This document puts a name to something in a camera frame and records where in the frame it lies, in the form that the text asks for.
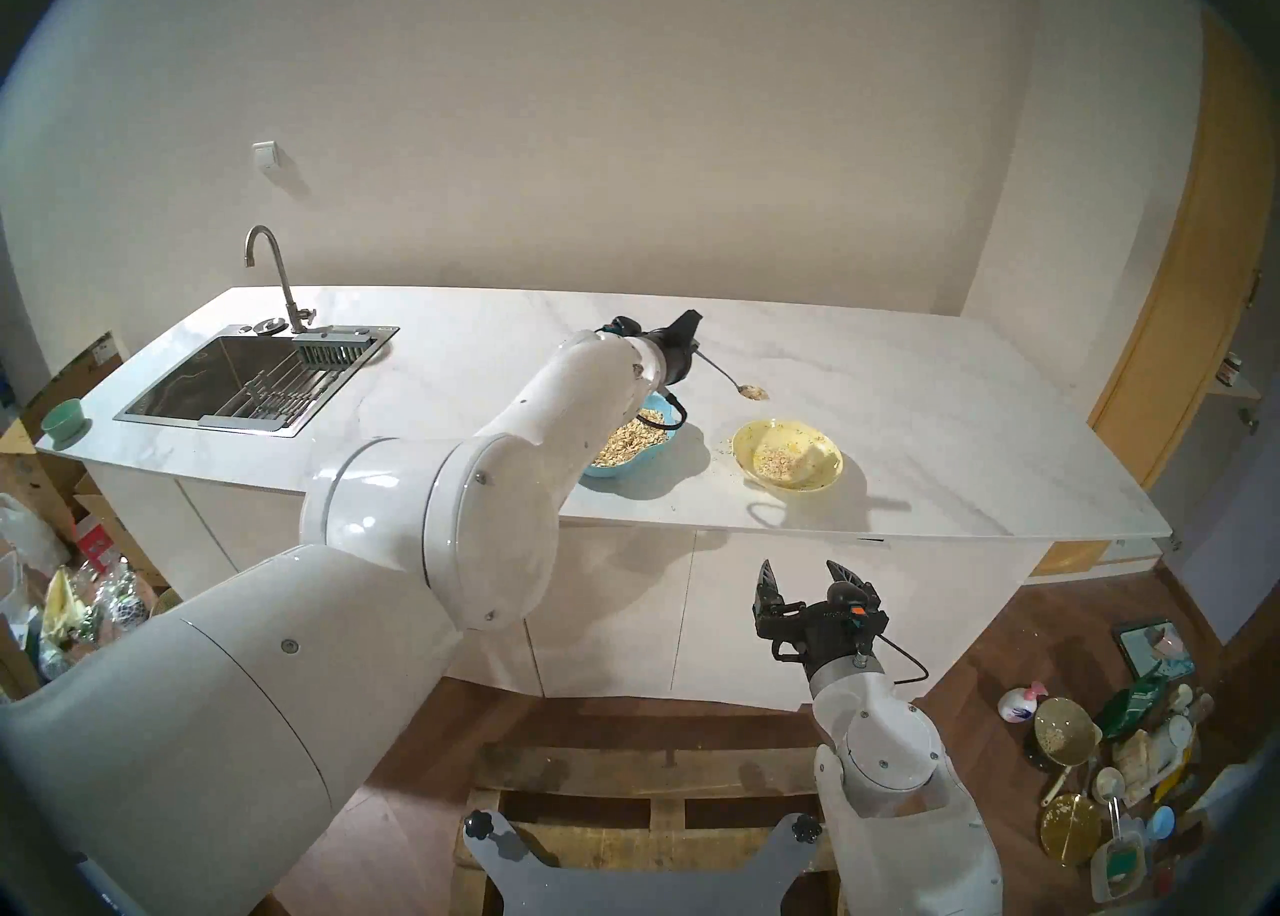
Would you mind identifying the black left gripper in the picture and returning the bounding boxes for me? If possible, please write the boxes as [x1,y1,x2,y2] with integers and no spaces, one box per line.
[640,310,704,388]

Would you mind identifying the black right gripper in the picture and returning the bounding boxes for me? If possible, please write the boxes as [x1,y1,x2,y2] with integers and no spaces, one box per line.
[755,558,889,675]

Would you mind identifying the metal spoon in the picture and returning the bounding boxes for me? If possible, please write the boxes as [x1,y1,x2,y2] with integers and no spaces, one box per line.
[693,349,770,402]

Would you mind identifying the oat cereal heap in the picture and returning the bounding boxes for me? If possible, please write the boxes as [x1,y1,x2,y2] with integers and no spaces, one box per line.
[590,409,669,468]

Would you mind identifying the yellow floral bowl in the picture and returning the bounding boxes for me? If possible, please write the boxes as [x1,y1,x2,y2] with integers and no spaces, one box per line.
[732,419,844,496]

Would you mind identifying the blue flower-shaped bowl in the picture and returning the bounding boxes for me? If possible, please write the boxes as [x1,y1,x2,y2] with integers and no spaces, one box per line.
[580,392,681,480]

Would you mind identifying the white counter cabinet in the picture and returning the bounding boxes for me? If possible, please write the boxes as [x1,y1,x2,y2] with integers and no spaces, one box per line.
[85,459,1051,710]

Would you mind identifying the wooden pallet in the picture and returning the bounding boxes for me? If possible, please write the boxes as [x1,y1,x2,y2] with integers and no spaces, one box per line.
[450,744,841,916]

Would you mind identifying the gold mesh strainer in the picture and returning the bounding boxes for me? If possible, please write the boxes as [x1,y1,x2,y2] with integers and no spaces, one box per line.
[1033,697,1101,807]

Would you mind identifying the green foil bag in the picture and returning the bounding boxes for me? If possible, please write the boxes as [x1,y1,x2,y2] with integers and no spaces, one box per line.
[1097,674,1171,740]

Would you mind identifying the gold round plate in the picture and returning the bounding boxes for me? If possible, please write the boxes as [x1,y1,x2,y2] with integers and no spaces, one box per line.
[1040,794,1106,867]

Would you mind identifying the steel gooseneck faucet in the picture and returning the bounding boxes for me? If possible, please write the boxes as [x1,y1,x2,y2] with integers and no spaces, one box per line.
[245,226,316,333]

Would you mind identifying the metal sink rack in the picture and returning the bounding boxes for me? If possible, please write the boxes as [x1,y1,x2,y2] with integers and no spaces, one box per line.
[200,364,346,423]

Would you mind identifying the clear container green content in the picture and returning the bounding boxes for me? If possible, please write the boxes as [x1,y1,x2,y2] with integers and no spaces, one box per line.
[1090,819,1151,903]

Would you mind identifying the wooden door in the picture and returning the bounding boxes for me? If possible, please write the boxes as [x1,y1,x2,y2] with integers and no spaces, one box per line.
[1030,9,1271,577]

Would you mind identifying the stainless steel sink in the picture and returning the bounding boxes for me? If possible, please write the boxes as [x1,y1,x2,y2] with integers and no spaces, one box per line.
[114,324,400,439]

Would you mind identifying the brown cardboard box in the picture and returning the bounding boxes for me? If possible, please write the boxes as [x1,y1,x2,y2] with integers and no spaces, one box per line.
[20,332,123,445]

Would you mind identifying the yellow green bag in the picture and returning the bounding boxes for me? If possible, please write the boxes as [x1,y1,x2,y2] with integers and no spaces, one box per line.
[40,569,91,645]

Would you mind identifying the white plastic bag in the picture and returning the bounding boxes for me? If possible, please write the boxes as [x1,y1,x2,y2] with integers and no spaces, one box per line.
[0,494,66,575]

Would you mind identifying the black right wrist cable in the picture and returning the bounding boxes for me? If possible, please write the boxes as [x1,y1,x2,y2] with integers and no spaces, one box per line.
[878,632,931,686]

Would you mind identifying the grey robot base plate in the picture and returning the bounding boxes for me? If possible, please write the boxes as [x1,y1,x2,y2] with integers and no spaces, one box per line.
[463,809,826,916]

